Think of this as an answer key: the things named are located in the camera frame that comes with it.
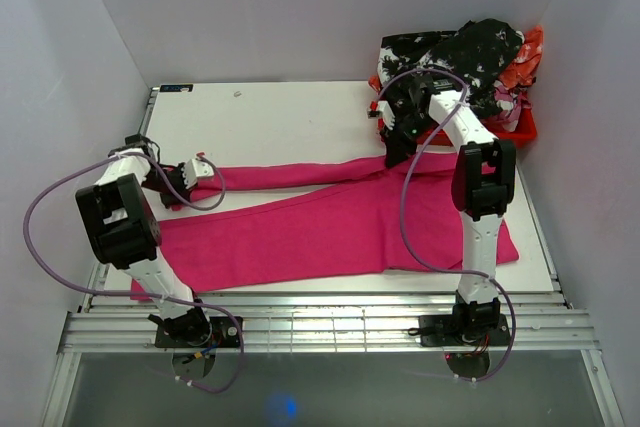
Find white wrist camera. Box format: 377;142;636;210
179;152;215;190
367;100;395;130

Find aluminium frame rail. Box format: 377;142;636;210
59;292;600;353

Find black white patterned garment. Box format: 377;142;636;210
377;18;525;120

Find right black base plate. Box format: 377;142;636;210
407;314;511;347

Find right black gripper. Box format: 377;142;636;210
379;112;438;169

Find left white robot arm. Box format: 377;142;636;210
75;134;215;347

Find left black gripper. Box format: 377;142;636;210
141;162;198;209

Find pink white patterned garment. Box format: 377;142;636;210
483;80;531;133

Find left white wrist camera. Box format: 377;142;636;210
179;152;215;190

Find black label sticker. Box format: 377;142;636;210
159;84;193;93

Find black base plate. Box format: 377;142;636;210
153;316;243;350
407;314;511;347

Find red plastic bin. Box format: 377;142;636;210
375;91;539;151

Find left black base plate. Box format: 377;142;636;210
153;316;243;350

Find pink trousers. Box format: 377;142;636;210
130;154;520;302

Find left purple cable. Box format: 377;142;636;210
23;150;246;394

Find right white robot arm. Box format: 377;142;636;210
378;68;516;349

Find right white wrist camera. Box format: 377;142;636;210
367;100;395;130

